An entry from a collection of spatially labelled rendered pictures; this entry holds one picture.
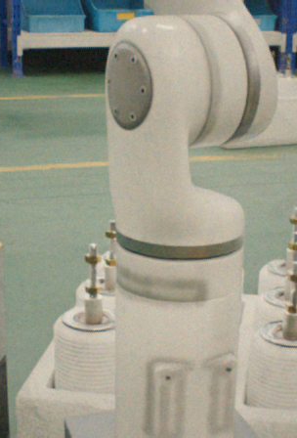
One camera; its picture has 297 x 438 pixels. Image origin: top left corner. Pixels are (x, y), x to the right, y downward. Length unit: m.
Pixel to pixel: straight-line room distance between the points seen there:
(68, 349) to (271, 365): 0.23
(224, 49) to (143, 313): 0.19
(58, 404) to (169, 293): 0.46
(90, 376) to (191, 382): 0.43
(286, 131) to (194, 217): 2.88
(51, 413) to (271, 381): 0.26
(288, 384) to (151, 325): 0.43
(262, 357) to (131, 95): 0.51
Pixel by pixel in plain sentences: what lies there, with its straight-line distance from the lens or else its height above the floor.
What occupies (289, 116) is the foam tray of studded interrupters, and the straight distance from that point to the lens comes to 3.45.
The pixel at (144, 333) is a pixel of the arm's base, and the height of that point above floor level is 0.41.
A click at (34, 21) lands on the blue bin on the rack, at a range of 5.47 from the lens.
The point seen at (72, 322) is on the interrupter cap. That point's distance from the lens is 1.06.
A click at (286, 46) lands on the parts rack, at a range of 5.97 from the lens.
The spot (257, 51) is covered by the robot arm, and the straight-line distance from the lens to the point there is 0.60.
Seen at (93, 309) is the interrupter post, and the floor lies 0.27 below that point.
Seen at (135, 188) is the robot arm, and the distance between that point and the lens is 0.60.
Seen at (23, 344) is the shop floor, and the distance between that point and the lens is 1.62.
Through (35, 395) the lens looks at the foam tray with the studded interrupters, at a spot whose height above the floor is 0.18.
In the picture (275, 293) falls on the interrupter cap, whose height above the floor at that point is 0.25.
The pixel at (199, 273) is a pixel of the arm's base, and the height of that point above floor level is 0.46.
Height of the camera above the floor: 0.66
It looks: 16 degrees down
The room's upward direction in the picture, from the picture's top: 1 degrees clockwise
